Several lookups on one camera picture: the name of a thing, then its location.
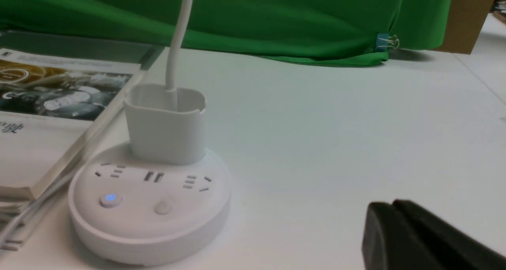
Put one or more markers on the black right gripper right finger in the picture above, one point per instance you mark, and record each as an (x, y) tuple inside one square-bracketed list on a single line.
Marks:
[(452, 248)]

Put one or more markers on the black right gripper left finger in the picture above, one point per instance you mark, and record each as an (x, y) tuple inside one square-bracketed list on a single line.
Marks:
[(390, 243)]

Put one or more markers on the white desk lamp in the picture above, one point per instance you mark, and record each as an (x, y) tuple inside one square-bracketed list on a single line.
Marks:
[(162, 195)]

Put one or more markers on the blue binder clip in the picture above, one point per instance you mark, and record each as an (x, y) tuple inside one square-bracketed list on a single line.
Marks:
[(385, 42)]

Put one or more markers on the green backdrop cloth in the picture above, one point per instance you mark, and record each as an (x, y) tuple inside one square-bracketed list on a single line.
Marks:
[(335, 33)]

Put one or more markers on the brown cardboard box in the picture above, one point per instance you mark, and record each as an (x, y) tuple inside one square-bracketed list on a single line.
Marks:
[(464, 24)]

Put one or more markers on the top white driving book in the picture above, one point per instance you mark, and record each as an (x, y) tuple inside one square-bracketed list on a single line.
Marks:
[(51, 106)]

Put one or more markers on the bottom large white book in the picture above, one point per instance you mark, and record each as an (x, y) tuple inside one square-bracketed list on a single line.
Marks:
[(19, 229)]

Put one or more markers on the middle white book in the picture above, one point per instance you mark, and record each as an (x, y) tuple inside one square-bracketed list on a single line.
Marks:
[(13, 205)]

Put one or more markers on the silver desk cable hatch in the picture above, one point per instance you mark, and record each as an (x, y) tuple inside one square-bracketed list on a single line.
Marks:
[(80, 47)]

